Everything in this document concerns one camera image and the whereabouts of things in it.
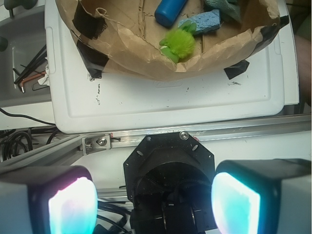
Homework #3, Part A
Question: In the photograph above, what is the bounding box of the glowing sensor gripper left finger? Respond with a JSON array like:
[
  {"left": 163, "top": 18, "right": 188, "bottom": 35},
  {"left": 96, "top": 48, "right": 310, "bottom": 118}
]
[{"left": 0, "top": 166, "right": 98, "bottom": 234}]

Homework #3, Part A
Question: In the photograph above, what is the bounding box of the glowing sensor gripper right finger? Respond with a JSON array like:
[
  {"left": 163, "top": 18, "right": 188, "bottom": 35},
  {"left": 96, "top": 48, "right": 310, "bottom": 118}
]
[{"left": 211, "top": 158, "right": 312, "bottom": 234}]

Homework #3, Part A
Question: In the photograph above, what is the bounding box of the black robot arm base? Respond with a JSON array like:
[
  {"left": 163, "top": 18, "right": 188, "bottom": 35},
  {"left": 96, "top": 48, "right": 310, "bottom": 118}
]
[{"left": 123, "top": 131, "right": 216, "bottom": 234}]

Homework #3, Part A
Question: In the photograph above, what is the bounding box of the green fuzzy toy animal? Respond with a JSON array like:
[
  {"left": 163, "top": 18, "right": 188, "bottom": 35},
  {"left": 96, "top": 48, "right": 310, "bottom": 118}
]
[{"left": 159, "top": 20, "right": 197, "bottom": 63}]

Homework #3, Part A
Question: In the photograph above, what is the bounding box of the white plastic bin lid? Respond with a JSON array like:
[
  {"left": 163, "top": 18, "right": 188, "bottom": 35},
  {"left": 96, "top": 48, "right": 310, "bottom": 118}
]
[{"left": 45, "top": 0, "right": 299, "bottom": 134}]

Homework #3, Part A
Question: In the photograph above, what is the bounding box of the grey storage tray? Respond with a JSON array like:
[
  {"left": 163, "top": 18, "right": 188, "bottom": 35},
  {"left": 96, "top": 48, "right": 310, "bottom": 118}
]
[{"left": 0, "top": 5, "right": 51, "bottom": 108}]

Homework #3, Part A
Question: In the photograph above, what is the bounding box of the brown paper bag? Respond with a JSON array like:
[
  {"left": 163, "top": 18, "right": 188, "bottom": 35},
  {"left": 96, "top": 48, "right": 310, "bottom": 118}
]
[{"left": 56, "top": 0, "right": 289, "bottom": 81}]

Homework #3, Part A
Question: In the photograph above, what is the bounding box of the blue sponge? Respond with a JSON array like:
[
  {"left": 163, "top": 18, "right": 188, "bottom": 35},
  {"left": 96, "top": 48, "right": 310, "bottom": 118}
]
[{"left": 178, "top": 9, "right": 221, "bottom": 36}]

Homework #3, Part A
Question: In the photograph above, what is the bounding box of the teal terry cloth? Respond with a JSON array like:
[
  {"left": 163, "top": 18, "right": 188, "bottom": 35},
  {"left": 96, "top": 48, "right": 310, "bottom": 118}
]
[{"left": 204, "top": 0, "right": 242, "bottom": 23}]

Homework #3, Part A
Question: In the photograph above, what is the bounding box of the blue plastic bottle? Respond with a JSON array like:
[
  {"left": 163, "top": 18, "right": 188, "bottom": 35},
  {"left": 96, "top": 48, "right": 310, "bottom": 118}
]
[{"left": 154, "top": 0, "right": 187, "bottom": 28}]

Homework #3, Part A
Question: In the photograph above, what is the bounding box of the aluminium extrusion rail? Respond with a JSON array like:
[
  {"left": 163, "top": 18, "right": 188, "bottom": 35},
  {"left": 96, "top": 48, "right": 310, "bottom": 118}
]
[{"left": 0, "top": 114, "right": 312, "bottom": 168}]

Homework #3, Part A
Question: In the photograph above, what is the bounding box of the black cable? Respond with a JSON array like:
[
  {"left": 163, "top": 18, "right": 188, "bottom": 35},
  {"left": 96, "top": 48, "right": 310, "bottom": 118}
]
[{"left": 0, "top": 107, "right": 57, "bottom": 126}]

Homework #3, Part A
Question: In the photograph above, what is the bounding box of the orange-handled hex key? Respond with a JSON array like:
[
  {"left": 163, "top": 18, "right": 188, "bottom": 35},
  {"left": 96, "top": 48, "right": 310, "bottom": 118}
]
[{"left": 19, "top": 71, "right": 46, "bottom": 93}]

